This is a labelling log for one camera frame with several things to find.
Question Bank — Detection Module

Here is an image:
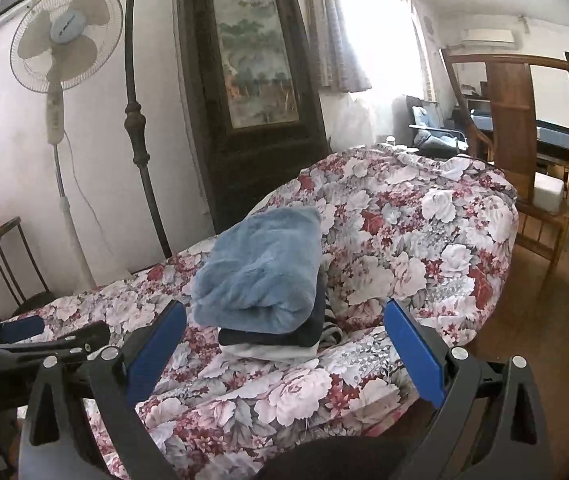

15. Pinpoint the blue fleece jacket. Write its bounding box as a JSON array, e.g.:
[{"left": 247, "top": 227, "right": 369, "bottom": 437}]
[{"left": 192, "top": 206, "right": 323, "bottom": 335}]

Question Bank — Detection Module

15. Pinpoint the black metal rack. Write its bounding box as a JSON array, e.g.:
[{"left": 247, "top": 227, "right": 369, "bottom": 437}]
[{"left": 0, "top": 217, "right": 56, "bottom": 314}]

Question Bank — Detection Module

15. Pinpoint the striped black white garment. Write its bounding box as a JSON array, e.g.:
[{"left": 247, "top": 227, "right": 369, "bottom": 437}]
[{"left": 318, "top": 304, "right": 344, "bottom": 350}]

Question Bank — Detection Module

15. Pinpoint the dark navy folded garment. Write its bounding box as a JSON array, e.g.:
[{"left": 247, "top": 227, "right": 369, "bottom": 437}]
[{"left": 218, "top": 275, "right": 326, "bottom": 348}]

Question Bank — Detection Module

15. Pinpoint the white folded garment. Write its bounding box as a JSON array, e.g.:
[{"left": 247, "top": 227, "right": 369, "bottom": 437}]
[{"left": 220, "top": 344, "right": 319, "bottom": 363}]

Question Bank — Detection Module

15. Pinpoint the floral bed cover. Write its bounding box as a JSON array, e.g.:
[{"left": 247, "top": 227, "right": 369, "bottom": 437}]
[{"left": 0, "top": 143, "right": 521, "bottom": 480}]

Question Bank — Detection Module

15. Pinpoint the white box on chair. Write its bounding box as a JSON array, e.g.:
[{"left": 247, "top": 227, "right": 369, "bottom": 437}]
[{"left": 533, "top": 172, "right": 565, "bottom": 214}]

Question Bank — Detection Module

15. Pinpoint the wooden chair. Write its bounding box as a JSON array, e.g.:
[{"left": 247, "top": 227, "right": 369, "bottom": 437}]
[{"left": 440, "top": 49, "right": 569, "bottom": 281}]

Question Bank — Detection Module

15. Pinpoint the white standing fan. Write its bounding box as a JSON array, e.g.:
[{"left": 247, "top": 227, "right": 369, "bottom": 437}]
[{"left": 10, "top": 0, "right": 124, "bottom": 288}]

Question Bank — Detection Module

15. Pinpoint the dark wooden painted cabinet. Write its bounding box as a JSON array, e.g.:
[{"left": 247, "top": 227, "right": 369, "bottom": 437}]
[{"left": 177, "top": 0, "right": 329, "bottom": 232}]

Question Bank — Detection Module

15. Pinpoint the patterned window curtain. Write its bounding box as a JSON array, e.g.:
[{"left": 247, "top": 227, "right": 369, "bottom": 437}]
[{"left": 307, "top": 0, "right": 371, "bottom": 93}]

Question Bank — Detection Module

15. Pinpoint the wall air conditioner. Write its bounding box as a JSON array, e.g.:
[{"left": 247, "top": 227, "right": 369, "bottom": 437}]
[{"left": 460, "top": 28, "right": 516, "bottom": 47}]

